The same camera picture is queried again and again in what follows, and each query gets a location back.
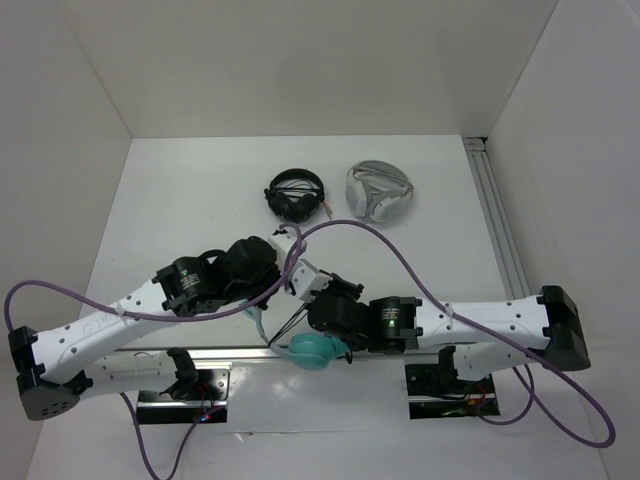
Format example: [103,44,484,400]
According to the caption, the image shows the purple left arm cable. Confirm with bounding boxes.
[3,222,307,479]

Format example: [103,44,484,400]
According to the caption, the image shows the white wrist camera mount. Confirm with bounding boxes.
[289,260,332,304]
[267,223,306,269]

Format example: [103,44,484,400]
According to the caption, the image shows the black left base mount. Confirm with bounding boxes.
[135,363,231,425]

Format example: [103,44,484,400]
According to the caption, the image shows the thin black headphone cable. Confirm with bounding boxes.
[267,299,314,349]

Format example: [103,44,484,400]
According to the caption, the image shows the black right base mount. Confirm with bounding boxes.
[405,364,500,420]

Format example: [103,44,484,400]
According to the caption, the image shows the black headphones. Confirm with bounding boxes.
[264,168,333,224]

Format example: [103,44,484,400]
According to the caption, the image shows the aluminium side rail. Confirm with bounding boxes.
[462,137,531,299]

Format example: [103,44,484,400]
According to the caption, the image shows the teal cat-ear headphones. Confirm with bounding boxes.
[243,305,352,371]

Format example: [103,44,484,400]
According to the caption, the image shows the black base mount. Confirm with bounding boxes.
[405,364,500,420]
[135,363,231,425]

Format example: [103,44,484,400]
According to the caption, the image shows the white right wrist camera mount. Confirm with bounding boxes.
[289,260,332,304]

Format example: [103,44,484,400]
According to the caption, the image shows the white gaming headset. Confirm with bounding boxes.
[345,160,414,223]

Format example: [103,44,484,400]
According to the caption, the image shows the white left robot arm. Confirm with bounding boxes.
[8,236,286,421]

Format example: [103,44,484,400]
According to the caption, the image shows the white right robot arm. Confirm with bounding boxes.
[289,267,591,392]

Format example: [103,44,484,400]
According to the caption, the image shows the aluminium table edge rail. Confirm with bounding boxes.
[98,346,438,364]

